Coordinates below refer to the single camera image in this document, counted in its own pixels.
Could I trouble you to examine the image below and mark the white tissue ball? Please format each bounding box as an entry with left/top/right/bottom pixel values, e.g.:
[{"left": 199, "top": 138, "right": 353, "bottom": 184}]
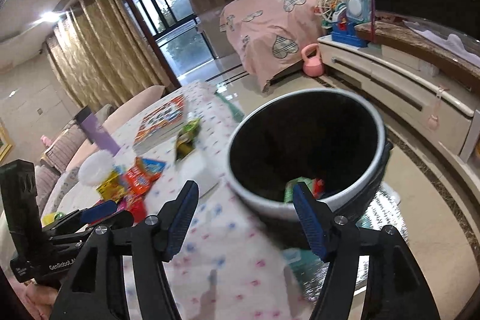
[{"left": 78, "top": 150, "right": 114, "bottom": 187}]

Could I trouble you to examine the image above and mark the yellow snack wrapper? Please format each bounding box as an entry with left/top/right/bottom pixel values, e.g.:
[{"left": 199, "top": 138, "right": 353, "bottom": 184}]
[{"left": 96, "top": 170, "right": 127, "bottom": 203}]

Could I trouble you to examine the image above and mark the purple box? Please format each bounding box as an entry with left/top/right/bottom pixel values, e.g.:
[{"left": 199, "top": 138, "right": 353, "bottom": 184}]
[{"left": 74, "top": 106, "right": 120, "bottom": 156}]

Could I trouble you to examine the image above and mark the green snack wrapper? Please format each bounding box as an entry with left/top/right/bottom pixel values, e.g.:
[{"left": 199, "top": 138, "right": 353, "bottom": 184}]
[{"left": 175, "top": 118, "right": 201, "bottom": 162}]

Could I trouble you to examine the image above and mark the pink heart patterned cover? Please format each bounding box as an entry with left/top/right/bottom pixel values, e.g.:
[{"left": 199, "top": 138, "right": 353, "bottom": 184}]
[{"left": 220, "top": 0, "right": 322, "bottom": 91}]

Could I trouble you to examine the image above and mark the pink sofa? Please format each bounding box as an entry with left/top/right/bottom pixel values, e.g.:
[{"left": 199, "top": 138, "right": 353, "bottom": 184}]
[{"left": 35, "top": 85, "right": 165, "bottom": 207}]

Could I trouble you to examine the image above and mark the red snack bag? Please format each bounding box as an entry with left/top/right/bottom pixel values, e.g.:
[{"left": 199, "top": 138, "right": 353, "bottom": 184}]
[{"left": 117, "top": 193, "right": 146, "bottom": 224}]

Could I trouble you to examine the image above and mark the striped cushion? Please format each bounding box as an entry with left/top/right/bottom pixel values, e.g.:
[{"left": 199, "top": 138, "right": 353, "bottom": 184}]
[{"left": 41, "top": 124, "right": 86, "bottom": 173}]

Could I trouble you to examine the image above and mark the blue toy machine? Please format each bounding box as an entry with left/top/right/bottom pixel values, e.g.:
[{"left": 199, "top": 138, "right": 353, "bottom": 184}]
[{"left": 314, "top": 0, "right": 372, "bottom": 48}]

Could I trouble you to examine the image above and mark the person's left hand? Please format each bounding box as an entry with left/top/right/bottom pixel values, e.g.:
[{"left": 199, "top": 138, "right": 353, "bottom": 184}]
[{"left": 23, "top": 283, "right": 59, "bottom": 320}]

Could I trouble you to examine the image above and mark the orange red snack wrapper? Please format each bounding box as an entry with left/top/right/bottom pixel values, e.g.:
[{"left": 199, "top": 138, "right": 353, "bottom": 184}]
[{"left": 123, "top": 157, "right": 167, "bottom": 196}]

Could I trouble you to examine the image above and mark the white tv cabinet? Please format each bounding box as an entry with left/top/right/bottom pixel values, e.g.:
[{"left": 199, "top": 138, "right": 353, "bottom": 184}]
[{"left": 318, "top": 36, "right": 479, "bottom": 196}]

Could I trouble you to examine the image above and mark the pink kettlebell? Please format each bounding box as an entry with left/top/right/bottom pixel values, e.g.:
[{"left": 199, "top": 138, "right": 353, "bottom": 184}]
[{"left": 301, "top": 44, "right": 325, "bottom": 77}]

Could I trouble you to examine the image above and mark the white dotted tablecloth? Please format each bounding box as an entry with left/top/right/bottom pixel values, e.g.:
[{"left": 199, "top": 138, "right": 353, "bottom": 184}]
[{"left": 40, "top": 80, "right": 324, "bottom": 320}]

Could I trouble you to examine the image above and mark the golden curtain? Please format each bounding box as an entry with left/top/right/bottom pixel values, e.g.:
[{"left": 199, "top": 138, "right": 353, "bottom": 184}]
[{"left": 42, "top": 0, "right": 178, "bottom": 110}]

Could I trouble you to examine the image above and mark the silver foil mat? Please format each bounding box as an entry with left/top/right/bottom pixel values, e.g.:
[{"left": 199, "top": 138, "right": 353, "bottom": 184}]
[{"left": 289, "top": 182, "right": 408, "bottom": 301}]

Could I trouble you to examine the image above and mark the white black trash bin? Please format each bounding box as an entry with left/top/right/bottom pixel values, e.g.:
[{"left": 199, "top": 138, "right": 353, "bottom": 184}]
[{"left": 226, "top": 88, "right": 393, "bottom": 249}]

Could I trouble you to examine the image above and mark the balcony glass door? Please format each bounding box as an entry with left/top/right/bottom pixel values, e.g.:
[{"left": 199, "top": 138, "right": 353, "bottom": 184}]
[{"left": 133, "top": 0, "right": 215, "bottom": 79}]

